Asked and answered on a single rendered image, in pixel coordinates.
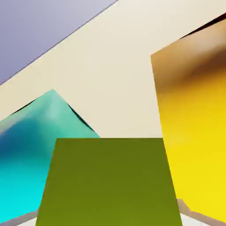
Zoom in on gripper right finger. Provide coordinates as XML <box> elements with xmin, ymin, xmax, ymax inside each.
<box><xmin>176</xmin><ymin>199</ymin><xmax>226</xmax><ymax>226</ymax></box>

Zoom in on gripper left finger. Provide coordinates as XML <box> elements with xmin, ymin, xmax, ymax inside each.
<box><xmin>6</xmin><ymin>210</ymin><xmax>39</xmax><ymax>226</ymax></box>

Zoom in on small olive green cube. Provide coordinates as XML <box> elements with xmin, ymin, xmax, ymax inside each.
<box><xmin>35</xmin><ymin>138</ymin><xmax>183</xmax><ymax>226</ymax></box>

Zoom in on large cyan box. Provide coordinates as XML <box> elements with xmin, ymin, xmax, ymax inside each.
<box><xmin>0</xmin><ymin>89</ymin><xmax>101</xmax><ymax>224</ymax></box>

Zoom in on large yellow box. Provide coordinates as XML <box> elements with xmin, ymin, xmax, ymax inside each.
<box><xmin>150</xmin><ymin>16</ymin><xmax>226</xmax><ymax>224</ymax></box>

